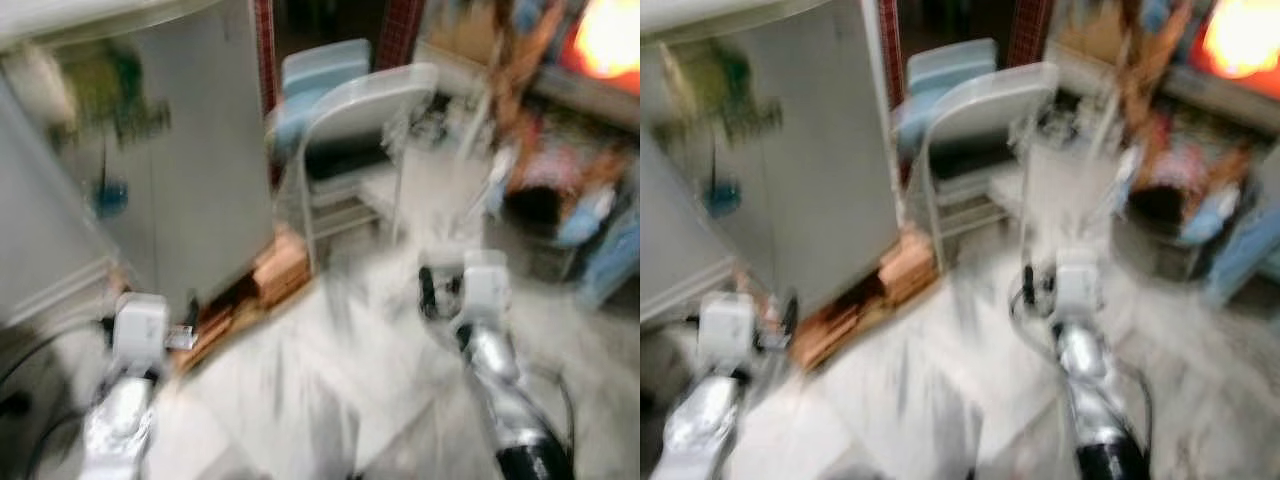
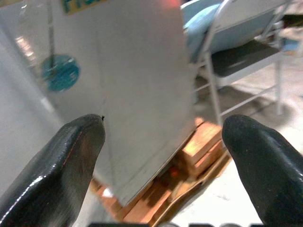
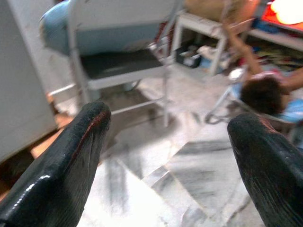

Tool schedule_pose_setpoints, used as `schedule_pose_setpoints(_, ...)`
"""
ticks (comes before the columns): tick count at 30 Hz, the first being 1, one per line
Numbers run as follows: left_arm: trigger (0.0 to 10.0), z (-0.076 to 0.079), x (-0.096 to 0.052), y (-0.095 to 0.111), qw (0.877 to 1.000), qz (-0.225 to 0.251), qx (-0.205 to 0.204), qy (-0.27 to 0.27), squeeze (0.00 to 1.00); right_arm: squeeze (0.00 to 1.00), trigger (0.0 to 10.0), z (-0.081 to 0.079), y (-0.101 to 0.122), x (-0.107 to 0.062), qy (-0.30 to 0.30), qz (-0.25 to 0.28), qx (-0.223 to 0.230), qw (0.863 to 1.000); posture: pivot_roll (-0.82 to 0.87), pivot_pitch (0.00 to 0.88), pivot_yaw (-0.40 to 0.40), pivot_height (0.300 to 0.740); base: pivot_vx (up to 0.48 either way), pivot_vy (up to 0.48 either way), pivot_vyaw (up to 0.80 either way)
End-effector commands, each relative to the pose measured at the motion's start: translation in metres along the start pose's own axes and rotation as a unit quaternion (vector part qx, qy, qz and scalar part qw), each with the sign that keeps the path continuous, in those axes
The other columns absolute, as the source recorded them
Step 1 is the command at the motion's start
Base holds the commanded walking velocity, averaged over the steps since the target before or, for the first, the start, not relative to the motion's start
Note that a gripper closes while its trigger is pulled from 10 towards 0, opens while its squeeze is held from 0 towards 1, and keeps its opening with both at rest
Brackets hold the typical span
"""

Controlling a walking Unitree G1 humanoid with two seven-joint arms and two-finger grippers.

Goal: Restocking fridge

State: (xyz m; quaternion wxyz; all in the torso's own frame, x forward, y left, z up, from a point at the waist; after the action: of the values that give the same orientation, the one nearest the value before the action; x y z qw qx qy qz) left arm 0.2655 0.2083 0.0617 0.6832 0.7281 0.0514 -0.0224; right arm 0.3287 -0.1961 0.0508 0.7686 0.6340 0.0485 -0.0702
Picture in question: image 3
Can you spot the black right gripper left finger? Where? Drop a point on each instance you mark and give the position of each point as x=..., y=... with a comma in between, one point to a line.
x=59, y=165

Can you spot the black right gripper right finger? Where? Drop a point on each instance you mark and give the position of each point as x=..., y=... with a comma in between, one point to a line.
x=272, y=160

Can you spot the white fridge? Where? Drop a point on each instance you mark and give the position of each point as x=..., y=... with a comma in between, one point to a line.
x=21, y=82

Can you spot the person with dark hair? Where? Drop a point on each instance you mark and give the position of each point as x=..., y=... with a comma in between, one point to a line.
x=265, y=92

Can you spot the grey metal folding chair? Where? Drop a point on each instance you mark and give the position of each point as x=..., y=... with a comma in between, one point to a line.
x=118, y=63

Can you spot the black box with white label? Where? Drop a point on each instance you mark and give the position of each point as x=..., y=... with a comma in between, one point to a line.
x=188, y=55

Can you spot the orange red box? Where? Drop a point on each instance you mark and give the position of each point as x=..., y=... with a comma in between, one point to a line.
x=282, y=14

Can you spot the white low table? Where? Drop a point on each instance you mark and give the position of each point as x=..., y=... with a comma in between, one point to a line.
x=203, y=30

